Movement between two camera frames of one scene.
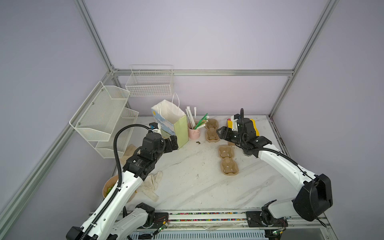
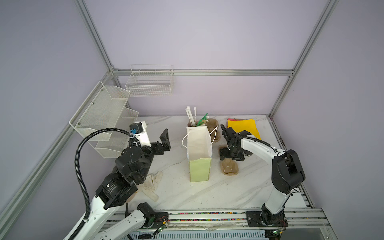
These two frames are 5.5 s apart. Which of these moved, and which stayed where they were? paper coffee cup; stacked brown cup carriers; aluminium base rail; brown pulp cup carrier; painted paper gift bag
Moved: painted paper gift bag
Stayed: brown pulp cup carrier; paper coffee cup; aluminium base rail; stacked brown cup carriers
